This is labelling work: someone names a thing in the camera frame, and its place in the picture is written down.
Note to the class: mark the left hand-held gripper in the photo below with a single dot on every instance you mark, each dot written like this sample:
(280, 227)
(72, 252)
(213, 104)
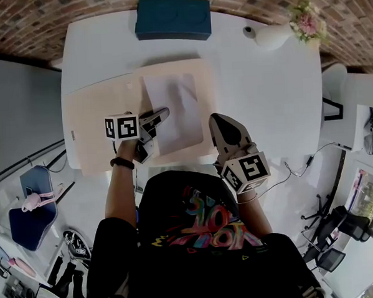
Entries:
(123, 126)

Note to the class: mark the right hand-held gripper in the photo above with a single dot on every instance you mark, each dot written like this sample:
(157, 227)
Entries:
(247, 173)

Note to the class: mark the white A4 paper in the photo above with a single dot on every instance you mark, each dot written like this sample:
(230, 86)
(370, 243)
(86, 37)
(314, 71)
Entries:
(179, 127)

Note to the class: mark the beige folder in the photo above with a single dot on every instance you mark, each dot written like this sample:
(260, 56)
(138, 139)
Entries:
(94, 119)

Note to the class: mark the person's right forearm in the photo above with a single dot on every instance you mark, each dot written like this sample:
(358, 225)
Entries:
(252, 219)

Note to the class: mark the person's left forearm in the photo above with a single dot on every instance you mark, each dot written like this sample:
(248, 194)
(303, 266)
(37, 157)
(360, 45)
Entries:
(120, 192)

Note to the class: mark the black wristband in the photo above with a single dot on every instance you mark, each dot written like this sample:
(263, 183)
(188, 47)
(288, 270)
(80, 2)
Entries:
(121, 163)

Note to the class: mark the dark teal box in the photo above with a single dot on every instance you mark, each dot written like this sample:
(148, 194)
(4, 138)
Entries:
(173, 18)

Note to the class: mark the small white round gadget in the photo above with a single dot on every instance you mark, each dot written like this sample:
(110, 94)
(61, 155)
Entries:
(248, 31)

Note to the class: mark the white vase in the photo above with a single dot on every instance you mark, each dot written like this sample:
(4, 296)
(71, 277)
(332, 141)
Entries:
(272, 37)

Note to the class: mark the white chair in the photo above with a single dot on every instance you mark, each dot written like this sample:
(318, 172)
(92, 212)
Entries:
(334, 81)

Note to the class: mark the pink flower bouquet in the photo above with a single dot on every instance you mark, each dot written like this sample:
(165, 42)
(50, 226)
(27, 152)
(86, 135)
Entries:
(307, 22)

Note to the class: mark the black printed T-shirt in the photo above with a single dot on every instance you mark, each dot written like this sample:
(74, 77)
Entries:
(196, 269)

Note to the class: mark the black sticker-covered case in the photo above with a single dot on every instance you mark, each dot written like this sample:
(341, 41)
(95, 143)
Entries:
(75, 244)

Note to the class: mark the window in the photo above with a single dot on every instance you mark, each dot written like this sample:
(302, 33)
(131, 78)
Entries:
(370, 198)

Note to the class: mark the black mesh office chair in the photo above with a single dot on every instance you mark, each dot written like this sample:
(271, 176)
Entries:
(331, 259)

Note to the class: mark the navy chair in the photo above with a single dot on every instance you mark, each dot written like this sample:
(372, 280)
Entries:
(28, 228)

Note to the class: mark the black clothing heap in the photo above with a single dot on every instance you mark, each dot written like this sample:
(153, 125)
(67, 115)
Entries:
(67, 279)

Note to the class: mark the pink pad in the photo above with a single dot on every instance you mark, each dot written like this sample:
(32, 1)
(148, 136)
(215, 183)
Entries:
(22, 266)

